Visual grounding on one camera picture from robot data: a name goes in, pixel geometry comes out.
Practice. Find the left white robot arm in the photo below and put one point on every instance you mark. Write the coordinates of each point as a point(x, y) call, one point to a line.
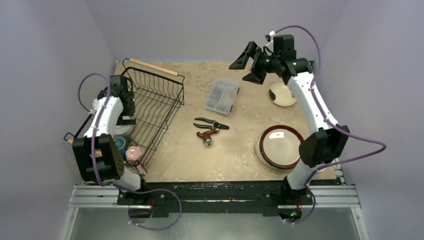
point(99, 159)

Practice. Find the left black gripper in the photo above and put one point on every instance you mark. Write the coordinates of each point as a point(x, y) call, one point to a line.
point(131, 104)

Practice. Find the red brown faucet tap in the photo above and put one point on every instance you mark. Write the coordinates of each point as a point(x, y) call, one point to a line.
point(206, 136)

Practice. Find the black wire dish rack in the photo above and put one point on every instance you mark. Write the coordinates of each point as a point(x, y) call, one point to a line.
point(157, 98)

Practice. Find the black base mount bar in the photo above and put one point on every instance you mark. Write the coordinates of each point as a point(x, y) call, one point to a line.
point(266, 197)

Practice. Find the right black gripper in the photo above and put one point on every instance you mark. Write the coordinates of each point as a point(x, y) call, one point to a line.
point(255, 62)

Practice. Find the small cream saucer plate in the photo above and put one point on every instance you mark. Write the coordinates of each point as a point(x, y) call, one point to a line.
point(281, 95)

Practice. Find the green rimmed plate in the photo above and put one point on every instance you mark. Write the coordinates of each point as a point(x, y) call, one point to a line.
point(263, 157)

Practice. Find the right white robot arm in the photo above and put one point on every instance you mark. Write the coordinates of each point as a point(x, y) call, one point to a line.
point(325, 143)

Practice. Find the pink faceted ceramic cup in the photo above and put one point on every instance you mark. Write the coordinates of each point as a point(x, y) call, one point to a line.
point(134, 154)

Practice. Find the black handled pliers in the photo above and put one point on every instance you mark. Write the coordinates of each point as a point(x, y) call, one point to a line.
point(210, 124)

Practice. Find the blue ceramic cup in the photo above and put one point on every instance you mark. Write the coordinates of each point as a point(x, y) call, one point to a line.
point(123, 143)

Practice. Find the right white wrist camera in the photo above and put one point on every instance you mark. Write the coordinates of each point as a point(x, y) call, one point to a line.
point(269, 37)

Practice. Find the clear plastic screw box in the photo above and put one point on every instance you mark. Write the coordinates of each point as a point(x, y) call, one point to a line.
point(221, 96)

